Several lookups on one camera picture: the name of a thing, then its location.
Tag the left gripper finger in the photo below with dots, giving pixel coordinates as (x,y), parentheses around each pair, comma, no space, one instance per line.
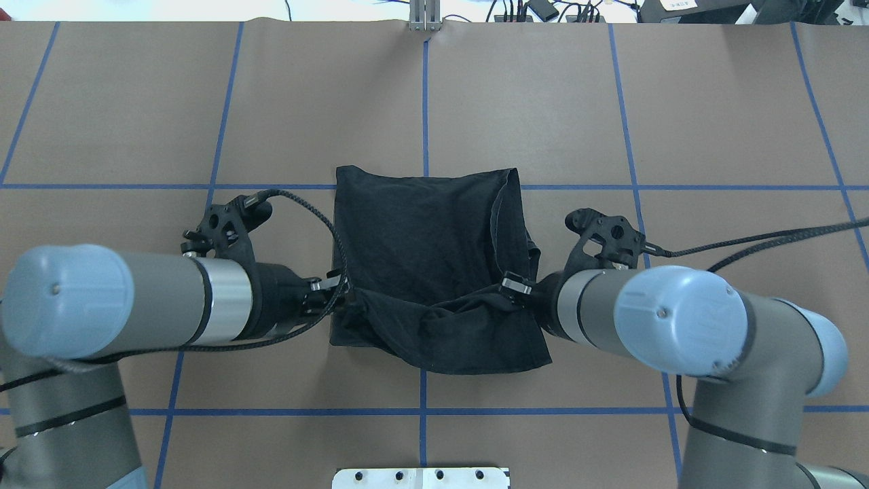
(327,293)

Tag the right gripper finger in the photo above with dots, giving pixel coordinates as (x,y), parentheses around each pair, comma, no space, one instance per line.
(518,290)

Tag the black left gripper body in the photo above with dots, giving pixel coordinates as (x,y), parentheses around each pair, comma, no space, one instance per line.
(280,299)

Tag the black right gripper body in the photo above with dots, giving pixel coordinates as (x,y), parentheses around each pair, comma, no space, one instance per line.
(548,296)

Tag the black graphic t-shirt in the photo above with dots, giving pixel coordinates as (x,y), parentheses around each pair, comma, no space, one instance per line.
(426,256)

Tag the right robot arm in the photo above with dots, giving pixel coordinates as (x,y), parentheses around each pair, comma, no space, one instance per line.
(756,361)

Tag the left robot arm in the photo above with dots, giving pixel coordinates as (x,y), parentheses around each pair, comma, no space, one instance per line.
(70,314)

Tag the black printer device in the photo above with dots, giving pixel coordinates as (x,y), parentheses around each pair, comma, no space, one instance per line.
(692,12)

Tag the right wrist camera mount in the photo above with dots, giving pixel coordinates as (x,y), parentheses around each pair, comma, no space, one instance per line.
(605,242)

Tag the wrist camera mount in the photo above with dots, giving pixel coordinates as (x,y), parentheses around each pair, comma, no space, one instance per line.
(605,242)
(225,230)

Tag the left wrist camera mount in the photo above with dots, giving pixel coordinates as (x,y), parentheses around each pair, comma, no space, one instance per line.
(225,230)

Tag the metal base plate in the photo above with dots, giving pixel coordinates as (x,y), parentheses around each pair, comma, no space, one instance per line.
(423,477)

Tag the aluminium frame post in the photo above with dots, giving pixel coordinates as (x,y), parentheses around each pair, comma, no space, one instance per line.
(425,15)

